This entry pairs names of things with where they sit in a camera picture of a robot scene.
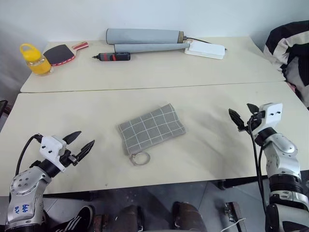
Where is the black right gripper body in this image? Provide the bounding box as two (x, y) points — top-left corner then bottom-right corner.
(245, 111), (266, 133)

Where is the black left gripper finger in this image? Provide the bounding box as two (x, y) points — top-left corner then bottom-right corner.
(75, 139), (96, 163)
(63, 131), (83, 146)

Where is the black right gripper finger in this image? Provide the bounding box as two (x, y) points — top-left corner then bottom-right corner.
(246, 103), (260, 115)
(228, 108), (248, 133)

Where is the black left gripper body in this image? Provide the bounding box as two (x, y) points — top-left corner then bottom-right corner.
(59, 149), (79, 168)

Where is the grey checked fabric pouch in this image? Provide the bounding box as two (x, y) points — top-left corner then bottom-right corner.
(118, 102), (187, 156)

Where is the black shoe with white stripes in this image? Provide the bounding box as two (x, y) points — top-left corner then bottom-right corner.
(51, 204), (96, 232)

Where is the black white striped clothing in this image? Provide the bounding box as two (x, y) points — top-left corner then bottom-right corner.
(263, 20), (309, 108)

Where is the white flat box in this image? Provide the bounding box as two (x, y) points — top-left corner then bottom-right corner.
(184, 40), (228, 60)

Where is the black red table tennis paddle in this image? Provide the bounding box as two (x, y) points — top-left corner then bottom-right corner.
(42, 41), (89, 67)

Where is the yellow plastic bottle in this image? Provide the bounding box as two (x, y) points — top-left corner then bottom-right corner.
(19, 43), (54, 76)

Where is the black red electric screwdriver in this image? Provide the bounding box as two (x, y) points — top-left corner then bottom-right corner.
(91, 52), (131, 62)

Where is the dark rounded shape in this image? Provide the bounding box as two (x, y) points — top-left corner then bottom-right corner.
(171, 201), (210, 232)

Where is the small grey rolled mat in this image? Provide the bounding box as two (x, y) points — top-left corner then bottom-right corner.
(113, 41), (193, 54)

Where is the large grey rolled mat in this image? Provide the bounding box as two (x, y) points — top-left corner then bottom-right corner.
(105, 28), (187, 45)

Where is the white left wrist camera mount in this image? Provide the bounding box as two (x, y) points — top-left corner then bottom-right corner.
(40, 135), (67, 173)

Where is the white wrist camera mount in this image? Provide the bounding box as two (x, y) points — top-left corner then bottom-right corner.
(40, 135), (67, 173)
(256, 102), (283, 134)

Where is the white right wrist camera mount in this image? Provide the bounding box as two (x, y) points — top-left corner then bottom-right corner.
(256, 102), (283, 134)

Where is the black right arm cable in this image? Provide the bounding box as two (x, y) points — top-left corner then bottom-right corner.
(248, 115), (267, 219)

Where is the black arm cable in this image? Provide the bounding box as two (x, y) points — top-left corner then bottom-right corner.
(15, 134), (42, 175)
(248, 115), (267, 219)

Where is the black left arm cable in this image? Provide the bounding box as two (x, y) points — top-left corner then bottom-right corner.
(15, 134), (42, 175)

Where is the metal key ring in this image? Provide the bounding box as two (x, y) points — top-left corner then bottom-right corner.
(129, 152), (151, 167)

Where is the black table frame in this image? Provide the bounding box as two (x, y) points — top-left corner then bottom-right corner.
(216, 175), (269, 191)

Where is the dark metal bracket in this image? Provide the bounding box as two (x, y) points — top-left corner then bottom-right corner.
(224, 201), (248, 232)

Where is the thin white cable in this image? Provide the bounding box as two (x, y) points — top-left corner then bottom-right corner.
(221, 217), (247, 232)

